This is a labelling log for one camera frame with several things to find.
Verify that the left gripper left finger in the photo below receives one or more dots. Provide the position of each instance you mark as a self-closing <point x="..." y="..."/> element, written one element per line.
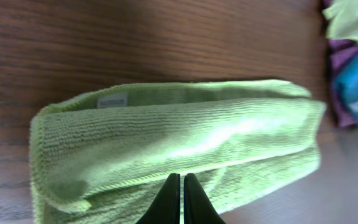
<point x="165" y="209"/>

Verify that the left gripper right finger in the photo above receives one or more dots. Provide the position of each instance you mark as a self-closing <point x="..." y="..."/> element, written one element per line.
<point x="197" y="207"/>

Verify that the bright green microfiber cloth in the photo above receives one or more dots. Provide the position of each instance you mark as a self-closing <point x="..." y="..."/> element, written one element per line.
<point x="102" y="156"/>

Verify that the purple microfiber cloth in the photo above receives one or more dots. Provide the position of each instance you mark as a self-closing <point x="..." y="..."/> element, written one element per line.
<point x="341" y="52"/>

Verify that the olive green microfiber cloth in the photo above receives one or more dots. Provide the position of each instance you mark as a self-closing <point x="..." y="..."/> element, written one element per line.
<point x="342" y="16"/>

